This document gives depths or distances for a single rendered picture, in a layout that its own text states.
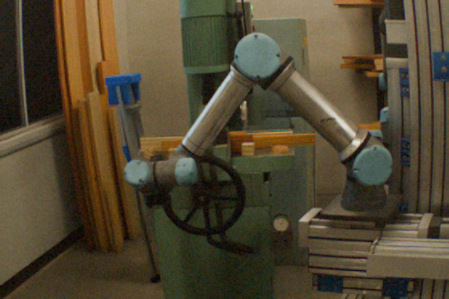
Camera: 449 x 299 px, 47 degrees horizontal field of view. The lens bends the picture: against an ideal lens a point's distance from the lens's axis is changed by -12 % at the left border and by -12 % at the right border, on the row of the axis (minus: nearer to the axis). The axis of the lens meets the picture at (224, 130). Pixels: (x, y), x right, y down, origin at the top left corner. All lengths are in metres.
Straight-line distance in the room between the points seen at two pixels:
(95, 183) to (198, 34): 1.71
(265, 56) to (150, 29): 3.38
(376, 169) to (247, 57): 0.45
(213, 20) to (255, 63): 0.71
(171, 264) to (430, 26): 1.33
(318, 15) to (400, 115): 2.72
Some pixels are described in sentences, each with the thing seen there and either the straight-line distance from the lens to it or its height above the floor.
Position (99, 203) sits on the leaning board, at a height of 0.34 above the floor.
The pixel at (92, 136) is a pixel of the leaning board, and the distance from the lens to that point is 3.54.
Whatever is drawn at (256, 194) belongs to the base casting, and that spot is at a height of 0.76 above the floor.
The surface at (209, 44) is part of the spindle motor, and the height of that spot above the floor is 1.31.
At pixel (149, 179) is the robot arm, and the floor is 0.97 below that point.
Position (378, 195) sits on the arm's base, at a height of 0.86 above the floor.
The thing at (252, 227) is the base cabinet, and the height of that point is 0.63.
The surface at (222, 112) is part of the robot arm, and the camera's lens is 1.63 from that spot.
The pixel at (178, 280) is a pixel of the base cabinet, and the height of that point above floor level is 0.40.
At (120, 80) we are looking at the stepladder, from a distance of 3.00.
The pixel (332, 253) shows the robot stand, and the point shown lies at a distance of 1.75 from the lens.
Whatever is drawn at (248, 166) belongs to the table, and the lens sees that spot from 2.08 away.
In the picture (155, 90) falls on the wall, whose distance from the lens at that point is 4.79.
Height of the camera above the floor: 1.35
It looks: 10 degrees down
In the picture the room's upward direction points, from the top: 4 degrees counter-clockwise
